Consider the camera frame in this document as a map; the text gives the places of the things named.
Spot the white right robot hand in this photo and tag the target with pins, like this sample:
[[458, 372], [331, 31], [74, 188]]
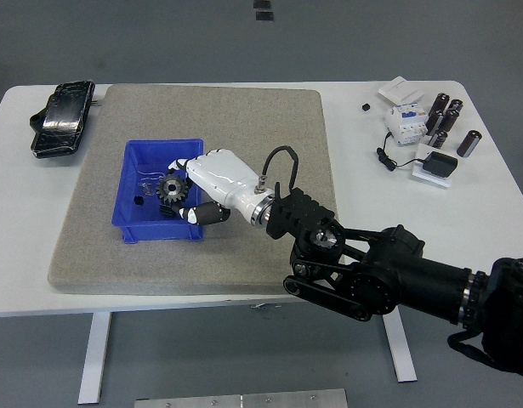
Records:
[[220, 176]]

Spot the black steel gear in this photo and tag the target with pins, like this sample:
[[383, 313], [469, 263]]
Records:
[[164, 190]]

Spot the blue plastic box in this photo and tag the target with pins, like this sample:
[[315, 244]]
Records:
[[159, 229]]

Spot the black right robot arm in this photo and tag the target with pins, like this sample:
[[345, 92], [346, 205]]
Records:
[[393, 272]]

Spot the small black nut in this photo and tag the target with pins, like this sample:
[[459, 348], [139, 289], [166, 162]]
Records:
[[138, 200]]

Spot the grey-brown foam mat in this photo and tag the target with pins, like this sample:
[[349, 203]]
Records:
[[244, 127]]

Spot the small clear plastic bag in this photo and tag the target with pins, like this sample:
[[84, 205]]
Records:
[[147, 188]]

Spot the small black cube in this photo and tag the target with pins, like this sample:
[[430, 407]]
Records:
[[365, 106]]

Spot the black floor outlet cover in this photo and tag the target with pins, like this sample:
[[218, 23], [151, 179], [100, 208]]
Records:
[[265, 16], [262, 3]]

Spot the black plastic tray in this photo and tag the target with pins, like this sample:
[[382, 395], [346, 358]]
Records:
[[63, 115]]

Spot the white circuit breaker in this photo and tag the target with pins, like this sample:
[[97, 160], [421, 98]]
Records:
[[405, 125]]

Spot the white socket plate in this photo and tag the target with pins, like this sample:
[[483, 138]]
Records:
[[434, 183]]

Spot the black power adapter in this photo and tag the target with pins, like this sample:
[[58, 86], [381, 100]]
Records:
[[440, 165]]

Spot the dark cylindrical capacitor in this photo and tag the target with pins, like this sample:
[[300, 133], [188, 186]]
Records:
[[469, 143], [456, 105], [434, 123], [450, 121], [439, 104], [439, 140]]

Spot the white table leg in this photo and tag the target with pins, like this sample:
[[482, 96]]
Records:
[[401, 353], [93, 361]]

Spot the grey metal plate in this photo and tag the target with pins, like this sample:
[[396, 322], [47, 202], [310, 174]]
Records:
[[244, 400]]

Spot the white wall switch plate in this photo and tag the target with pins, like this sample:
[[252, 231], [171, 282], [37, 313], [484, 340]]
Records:
[[400, 89]]

